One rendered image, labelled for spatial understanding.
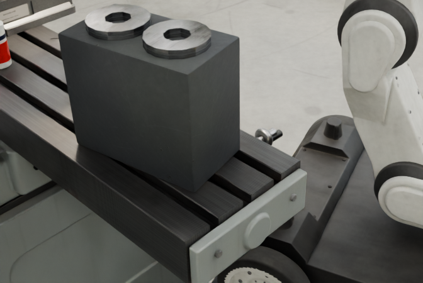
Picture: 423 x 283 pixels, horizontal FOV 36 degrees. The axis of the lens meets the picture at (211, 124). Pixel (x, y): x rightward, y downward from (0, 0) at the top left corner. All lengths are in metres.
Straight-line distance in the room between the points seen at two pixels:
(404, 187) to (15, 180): 0.73
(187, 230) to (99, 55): 0.26
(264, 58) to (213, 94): 2.40
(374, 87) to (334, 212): 0.37
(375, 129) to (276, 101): 1.61
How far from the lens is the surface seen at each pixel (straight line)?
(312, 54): 3.29
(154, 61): 0.81
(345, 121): 1.70
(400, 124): 1.29
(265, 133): 1.69
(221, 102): 0.86
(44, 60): 1.25
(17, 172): 1.18
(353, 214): 1.47
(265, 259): 1.30
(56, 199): 1.28
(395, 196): 1.33
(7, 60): 1.25
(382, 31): 1.15
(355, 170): 1.59
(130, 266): 1.55
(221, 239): 0.84
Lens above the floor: 1.54
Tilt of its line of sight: 34 degrees down
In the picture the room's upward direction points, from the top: 2 degrees counter-clockwise
